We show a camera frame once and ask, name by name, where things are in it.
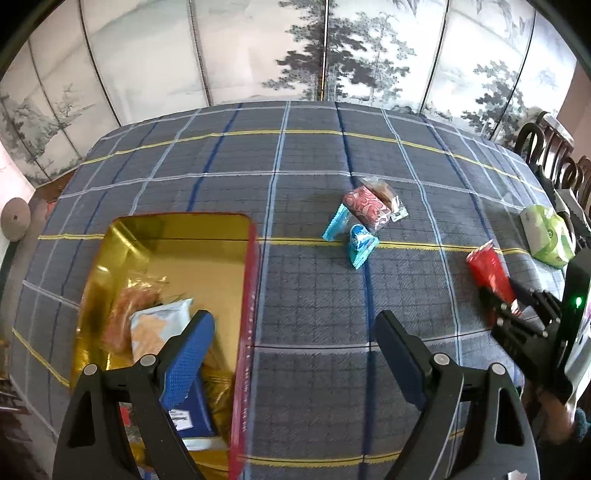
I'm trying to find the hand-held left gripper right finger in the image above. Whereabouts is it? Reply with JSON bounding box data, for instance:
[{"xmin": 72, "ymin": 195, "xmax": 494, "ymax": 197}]
[{"xmin": 373, "ymin": 310, "xmax": 539, "ymax": 480}]

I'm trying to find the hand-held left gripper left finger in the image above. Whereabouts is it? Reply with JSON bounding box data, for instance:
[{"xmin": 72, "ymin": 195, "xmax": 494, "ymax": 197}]
[{"xmin": 53, "ymin": 310, "xmax": 216, "ymax": 480}]

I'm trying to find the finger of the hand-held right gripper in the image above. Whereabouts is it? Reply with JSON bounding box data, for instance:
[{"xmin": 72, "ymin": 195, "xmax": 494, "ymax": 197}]
[
  {"xmin": 478, "ymin": 287, "xmax": 551, "ymax": 343},
  {"xmin": 507, "ymin": 276, "xmax": 563, "ymax": 320}
]

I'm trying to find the yellow snack packet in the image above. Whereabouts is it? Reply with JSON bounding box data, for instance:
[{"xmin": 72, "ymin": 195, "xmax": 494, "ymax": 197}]
[{"xmin": 201, "ymin": 351, "xmax": 236, "ymax": 437}]

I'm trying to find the blue cracker packet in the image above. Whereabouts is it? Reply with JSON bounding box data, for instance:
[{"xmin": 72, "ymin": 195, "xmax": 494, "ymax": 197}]
[{"xmin": 130, "ymin": 298, "xmax": 232, "ymax": 452}]

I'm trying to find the red snack packet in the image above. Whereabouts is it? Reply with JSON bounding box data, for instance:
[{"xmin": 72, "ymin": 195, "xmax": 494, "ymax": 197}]
[{"xmin": 465, "ymin": 240, "xmax": 522, "ymax": 317}]

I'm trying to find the clear packet of orange biscuits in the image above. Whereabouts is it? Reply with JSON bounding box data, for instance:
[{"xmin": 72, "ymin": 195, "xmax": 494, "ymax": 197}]
[{"xmin": 102, "ymin": 276, "xmax": 168, "ymax": 354}]

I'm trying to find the golden tin box red outside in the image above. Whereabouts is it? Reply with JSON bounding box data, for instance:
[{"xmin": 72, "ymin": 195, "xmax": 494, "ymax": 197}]
[{"xmin": 69, "ymin": 212, "xmax": 260, "ymax": 479}]

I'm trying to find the person's right hand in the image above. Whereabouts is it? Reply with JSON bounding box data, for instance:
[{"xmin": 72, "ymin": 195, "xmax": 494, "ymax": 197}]
[{"xmin": 523, "ymin": 387, "xmax": 579, "ymax": 448}]

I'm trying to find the green tissue pack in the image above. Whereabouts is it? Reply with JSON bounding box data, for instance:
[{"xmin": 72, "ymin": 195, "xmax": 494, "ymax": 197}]
[{"xmin": 519, "ymin": 204, "xmax": 576, "ymax": 270}]

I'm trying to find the blue checked tablecloth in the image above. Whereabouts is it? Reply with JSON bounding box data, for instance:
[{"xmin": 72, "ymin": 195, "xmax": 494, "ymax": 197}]
[{"xmin": 9, "ymin": 99, "xmax": 578, "ymax": 480}]

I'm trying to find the light blue snack packet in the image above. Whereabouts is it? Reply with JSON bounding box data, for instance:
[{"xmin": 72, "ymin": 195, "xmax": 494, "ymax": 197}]
[
  {"xmin": 345, "ymin": 224, "xmax": 380, "ymax": 270},
  {"xmin": 322, "ymin": 204, "xmax": 354, "ymax": 243}
]

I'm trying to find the dark wooden chair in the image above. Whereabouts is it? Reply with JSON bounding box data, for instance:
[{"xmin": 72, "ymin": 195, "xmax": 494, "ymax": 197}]
[
  {"xmin": 556, "ymin": 154, "xmax": 591, "ymax": 210},
  {"xmin": 514, "ymin": 111, "xmax": 574, "ymax": 185}
]

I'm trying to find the pink patterned snack packet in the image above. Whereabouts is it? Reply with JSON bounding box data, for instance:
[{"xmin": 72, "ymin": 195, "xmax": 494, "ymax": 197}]
[{"xmin": 342, "ymin": 185, "xmax": 392, "ymax": 232}]

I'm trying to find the small clear cookie packet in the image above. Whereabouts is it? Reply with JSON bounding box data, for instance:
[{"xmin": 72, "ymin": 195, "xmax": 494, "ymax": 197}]
[{"xmin": 360, "ymin": 177, "xmax": 410, "ymax": 223}]

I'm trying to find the brown wooden furniture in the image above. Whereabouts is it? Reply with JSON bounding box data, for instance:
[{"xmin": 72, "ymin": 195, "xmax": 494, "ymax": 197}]
[{"xmin": 31, "ymin": 172, "xmax": 77, "ymax": 205}]

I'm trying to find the round wooden disc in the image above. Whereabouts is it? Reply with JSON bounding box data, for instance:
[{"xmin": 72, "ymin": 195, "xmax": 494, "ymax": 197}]
[{"xmin": 1, "ymin": 198, "xmax": 31, "ymax": 242}]

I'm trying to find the folding screen with tree painting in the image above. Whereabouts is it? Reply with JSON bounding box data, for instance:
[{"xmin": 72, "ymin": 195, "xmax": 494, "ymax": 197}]
[{"xmin": 0, "ymin": 0, "xmax": 580, "ymax": 188}]

